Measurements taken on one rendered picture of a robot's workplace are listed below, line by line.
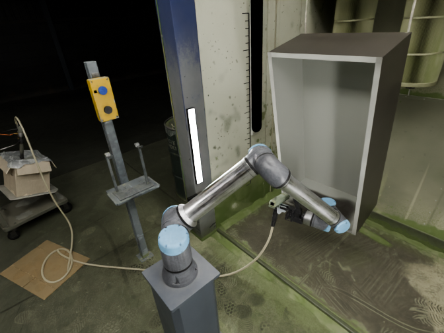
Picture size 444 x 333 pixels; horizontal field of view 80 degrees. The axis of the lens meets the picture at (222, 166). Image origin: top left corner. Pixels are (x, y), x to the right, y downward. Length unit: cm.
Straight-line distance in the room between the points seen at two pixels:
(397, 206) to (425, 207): 20
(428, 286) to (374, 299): 43
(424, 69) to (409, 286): 161
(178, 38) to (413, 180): 224
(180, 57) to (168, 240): 116
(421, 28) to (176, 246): 225
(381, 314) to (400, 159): 134
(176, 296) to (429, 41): 239
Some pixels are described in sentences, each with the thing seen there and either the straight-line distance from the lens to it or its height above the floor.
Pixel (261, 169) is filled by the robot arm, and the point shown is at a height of 118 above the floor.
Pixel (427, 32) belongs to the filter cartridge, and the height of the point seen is 164.
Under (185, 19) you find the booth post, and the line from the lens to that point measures 191.
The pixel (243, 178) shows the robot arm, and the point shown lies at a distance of 135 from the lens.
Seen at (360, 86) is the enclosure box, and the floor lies 141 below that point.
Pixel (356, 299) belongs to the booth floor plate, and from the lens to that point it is 228.
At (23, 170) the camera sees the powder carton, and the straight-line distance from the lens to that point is 317.
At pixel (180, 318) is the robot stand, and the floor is 52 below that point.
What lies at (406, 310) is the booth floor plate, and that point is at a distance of 236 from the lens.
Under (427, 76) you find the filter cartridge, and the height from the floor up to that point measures 133.
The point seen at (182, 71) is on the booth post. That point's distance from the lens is 189.
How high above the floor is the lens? 181
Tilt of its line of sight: 29 degrees down
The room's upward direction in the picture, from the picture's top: 4 degrees counter-clockwise
